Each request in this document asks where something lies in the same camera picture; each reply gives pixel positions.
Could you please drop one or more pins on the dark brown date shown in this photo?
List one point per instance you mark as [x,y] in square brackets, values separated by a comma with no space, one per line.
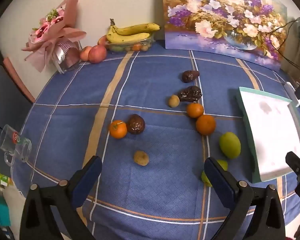
[190,93]
[190,75]

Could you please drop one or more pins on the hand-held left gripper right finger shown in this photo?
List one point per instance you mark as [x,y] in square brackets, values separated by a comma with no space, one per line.
[218,182]

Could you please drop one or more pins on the orange peach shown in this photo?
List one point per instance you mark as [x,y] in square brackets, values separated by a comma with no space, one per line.
[84,53]

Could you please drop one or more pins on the white power strip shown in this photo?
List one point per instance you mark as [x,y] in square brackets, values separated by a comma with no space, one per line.
[291,90]

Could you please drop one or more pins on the blue plaid tablecloth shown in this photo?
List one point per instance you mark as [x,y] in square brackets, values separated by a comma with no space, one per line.
[152,192]

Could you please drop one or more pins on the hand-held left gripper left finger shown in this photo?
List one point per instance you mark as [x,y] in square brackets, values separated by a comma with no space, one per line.
[90,177]

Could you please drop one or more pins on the green packet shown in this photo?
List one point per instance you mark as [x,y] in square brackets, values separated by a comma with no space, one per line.
[0,177]

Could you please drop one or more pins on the pink wrapped flower bouquet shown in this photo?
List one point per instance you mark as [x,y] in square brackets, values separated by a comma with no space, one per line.
[52,30]

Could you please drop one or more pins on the green mango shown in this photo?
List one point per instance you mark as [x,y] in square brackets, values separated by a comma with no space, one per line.
[223,164]
[230,145]

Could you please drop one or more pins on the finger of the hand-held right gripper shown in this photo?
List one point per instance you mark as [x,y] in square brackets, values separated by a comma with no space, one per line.
[293,161]

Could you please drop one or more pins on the orange red apple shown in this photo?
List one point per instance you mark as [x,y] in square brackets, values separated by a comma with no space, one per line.
[102,40]

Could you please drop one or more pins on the floral painting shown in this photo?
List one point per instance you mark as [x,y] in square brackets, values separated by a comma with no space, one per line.
[215,17]

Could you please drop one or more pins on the glass mug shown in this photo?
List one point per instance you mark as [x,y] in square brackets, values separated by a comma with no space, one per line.
[15,142]

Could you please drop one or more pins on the orange tangerine with stem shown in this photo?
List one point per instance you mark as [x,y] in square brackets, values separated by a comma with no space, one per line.
[118,129]

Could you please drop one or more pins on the clear plastic produce container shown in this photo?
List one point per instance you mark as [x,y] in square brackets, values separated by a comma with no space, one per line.
[140,45]

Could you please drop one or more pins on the brown kiwi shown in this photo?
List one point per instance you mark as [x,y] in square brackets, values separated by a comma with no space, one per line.
[141,158]
[173,101]

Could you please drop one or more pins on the white tray with green rim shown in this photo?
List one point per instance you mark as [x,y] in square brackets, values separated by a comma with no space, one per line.
[270,135]

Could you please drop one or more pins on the yellow banana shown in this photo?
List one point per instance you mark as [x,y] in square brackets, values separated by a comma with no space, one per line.
[130,38]
[137,28]

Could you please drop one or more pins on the teal packet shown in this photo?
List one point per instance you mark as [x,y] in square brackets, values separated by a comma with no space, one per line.
[2,210]

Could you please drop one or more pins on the round dark passion fruit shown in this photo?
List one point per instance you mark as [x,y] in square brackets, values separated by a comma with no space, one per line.
[136,127]

